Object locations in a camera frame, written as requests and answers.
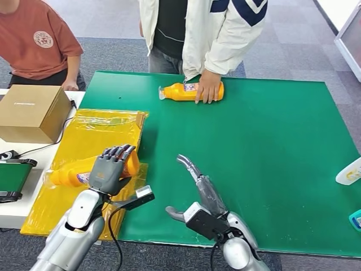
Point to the person's left hand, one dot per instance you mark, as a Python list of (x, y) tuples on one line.
[(209, 86), (69, 86)]

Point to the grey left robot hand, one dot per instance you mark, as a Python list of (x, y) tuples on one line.
[(110, 175)]

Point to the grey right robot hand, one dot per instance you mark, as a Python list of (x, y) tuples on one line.
[(209, 194)]

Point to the orange bottle with clear cap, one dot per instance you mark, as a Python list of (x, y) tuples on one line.
[(175, 92)]

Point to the orange Tide detergent bottle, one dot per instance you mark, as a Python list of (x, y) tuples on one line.
[(67, 175)]

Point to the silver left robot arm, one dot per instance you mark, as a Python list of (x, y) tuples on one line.
[(76, 228)]

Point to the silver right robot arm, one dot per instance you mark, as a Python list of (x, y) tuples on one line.
[(240, 250)]

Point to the white plastic bottle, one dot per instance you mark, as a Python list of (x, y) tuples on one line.
[(351, 174)]

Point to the yellow plastic sheet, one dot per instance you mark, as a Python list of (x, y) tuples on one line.
[(93, 131)]

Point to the person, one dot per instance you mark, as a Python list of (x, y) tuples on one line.
[(34, 41), (220, 33)]

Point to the brown cardboard box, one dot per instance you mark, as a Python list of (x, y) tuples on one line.
[(31, 112)]

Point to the green table mat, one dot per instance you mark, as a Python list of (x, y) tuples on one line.
[(253, 149)]

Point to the white side table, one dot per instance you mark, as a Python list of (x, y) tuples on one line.
[(42, 164)]

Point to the small black device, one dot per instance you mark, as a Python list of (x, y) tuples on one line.
[(8, 154)]

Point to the white framed board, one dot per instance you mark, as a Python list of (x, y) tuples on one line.
[(351, 41)]

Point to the teal plastic item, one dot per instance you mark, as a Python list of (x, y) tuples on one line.
[(356, 220)]

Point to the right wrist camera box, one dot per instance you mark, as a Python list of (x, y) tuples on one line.
[(206, 224)]

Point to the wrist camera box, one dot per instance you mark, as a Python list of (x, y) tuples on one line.
[(135, 198), (206, 224)]

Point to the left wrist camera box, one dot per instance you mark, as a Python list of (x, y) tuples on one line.
[(135, 198)]

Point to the green belt with black frame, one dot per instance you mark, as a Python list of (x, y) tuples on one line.
[(13, 177)]

